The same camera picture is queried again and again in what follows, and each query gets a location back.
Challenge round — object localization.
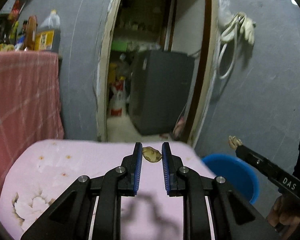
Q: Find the person's right hand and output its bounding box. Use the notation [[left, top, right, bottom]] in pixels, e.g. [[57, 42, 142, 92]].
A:
[[267, 195, 300, 239]]

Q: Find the blue plastic bucket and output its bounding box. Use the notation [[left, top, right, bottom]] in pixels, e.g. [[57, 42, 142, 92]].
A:
[[202, 153, 260, 204]]

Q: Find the pink cloth on table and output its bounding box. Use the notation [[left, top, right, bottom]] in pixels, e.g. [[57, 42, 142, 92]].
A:
[[0, 139, 217, 240]]

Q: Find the red plaid cloth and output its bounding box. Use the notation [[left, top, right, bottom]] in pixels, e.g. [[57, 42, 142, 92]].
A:
[[0, 51, 64, 194]]

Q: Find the large oil jug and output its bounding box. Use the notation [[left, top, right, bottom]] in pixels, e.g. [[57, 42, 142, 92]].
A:
[[34, 10, 61, 54]]

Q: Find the dark sauce bottle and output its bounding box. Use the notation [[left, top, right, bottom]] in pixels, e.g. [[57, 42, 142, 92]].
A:
[[0, 23, 10, 51]]

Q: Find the brown snack bag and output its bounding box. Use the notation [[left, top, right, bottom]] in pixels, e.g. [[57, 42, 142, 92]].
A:
[[23, 15, 37, 50]]

